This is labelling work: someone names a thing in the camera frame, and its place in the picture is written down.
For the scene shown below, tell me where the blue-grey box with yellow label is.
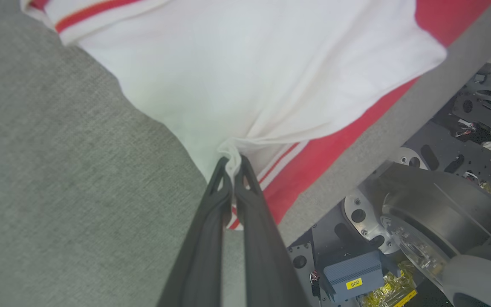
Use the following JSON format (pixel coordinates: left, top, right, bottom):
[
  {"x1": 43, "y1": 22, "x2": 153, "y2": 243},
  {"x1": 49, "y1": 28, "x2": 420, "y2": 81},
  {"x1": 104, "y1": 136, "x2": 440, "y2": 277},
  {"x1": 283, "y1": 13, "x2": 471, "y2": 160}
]
[{"x1": 321, "y1": 251, "x2": 385, "y2": 304}]

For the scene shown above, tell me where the silver waist mounting flange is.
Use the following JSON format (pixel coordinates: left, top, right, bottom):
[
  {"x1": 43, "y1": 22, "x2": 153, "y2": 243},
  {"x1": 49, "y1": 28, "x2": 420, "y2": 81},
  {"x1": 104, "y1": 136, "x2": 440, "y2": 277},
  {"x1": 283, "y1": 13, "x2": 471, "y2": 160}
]
[{"x1": 343, "y1": 147, "x2": 451, "y2": 290}]

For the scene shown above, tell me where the grey robot waist column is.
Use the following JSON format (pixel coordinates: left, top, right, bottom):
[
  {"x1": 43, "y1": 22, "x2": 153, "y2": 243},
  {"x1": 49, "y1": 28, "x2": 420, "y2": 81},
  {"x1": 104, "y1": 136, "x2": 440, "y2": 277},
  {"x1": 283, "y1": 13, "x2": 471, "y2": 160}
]
[{"x1": 375, "y1": 162, "x2": 491, "y2": 273}]

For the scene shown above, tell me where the black mecanum wheel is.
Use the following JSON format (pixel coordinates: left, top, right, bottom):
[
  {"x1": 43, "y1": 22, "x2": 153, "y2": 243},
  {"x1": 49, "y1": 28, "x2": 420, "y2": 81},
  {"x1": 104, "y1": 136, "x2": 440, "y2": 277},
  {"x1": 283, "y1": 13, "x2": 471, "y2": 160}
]
[{"x1": 452, "y1": 63, "x2": 491, "y2": 142}]

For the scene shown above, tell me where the red and white jersey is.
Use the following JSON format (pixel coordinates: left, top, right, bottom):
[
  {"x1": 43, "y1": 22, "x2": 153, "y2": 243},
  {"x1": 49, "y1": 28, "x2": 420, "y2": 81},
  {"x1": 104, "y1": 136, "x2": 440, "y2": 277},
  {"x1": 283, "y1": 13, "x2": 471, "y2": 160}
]
[{"x1": 20, "y1": 0, "x2": 491, "y2": 231}]

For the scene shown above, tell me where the yellow wire bundle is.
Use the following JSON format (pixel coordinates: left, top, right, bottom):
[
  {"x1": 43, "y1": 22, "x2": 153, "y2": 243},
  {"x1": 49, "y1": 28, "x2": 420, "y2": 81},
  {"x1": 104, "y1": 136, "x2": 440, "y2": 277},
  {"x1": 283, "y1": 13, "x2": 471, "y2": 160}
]
[{"x1": 360, "y1": 261, "x2": 419, "y2": 307}]

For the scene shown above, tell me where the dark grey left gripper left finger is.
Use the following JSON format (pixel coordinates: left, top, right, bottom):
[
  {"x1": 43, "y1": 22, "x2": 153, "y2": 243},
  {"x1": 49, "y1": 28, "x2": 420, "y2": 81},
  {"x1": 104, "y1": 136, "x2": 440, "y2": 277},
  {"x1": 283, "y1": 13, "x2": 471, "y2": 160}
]
[{"x1": 157, "y1": 156, "x2": 233, "y2": 307}]

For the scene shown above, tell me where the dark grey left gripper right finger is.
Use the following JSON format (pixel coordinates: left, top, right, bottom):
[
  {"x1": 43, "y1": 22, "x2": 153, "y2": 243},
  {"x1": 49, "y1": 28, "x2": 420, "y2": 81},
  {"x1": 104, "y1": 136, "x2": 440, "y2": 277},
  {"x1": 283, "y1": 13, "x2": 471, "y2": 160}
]
[{"x1": 233, "y1": 155, "x2": 300, "y2": 307}]

